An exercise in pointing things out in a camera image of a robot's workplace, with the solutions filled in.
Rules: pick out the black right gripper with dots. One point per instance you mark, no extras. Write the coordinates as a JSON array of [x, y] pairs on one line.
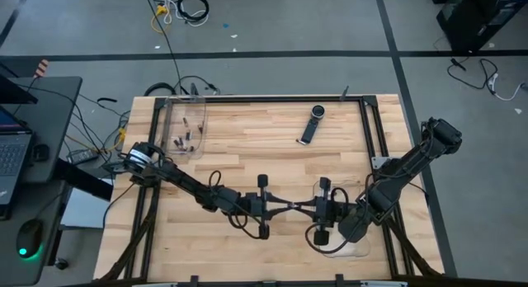
[[330, 210]]

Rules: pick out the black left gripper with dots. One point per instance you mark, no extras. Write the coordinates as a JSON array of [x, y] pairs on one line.
[[251, 204]]

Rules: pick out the black copper Duracell AA battery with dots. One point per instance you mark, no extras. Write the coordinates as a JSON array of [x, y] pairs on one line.
[[180, 140], [176, 144]]

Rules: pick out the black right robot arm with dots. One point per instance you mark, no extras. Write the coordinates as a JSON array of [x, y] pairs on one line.
[[412, 163]]

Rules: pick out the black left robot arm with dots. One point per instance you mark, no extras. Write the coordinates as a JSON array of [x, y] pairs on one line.
[[181, 180]]

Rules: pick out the clear plastic bin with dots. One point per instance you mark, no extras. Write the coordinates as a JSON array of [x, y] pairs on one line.
[[177, 114], [359, 250]]

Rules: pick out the black grey handheld device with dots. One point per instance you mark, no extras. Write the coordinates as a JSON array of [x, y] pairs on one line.
[[310, 130]]

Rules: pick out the yellow connector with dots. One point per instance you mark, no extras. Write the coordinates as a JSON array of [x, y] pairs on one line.
[[122, 135]]

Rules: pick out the white panel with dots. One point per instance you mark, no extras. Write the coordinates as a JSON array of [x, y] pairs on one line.
[[86, 208]]

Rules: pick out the black desk support bar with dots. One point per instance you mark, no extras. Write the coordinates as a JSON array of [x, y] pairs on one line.
[[86, 184]]

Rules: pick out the black caster wheel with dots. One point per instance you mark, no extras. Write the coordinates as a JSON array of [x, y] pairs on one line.
[[62, 264]]

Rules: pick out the black computer tower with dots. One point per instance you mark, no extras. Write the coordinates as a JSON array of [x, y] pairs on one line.
[[503, 10], [458, 27]]

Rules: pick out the small black desk object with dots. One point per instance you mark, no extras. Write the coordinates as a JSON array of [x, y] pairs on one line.
[[41, 153]]

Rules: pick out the dark grey desk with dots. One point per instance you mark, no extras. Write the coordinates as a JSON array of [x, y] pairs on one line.
[[53, 114]]

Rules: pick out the black computer mouse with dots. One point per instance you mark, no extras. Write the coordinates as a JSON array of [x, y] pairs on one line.
[[29, 237]]

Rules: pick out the black laptop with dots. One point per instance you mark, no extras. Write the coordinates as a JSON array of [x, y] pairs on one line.
[[12, 155]]

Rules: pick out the orange black striped object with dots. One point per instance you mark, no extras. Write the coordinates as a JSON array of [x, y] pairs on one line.
[[42, 68]]

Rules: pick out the black flat screen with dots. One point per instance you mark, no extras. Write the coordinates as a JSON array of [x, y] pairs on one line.
[[16, 93]]

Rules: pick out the silver metal bracket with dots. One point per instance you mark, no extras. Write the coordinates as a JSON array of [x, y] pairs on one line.
[[379, 162]]

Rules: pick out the black aluminium table frame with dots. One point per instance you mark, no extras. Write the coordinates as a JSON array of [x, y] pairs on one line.
[[264, 99]]

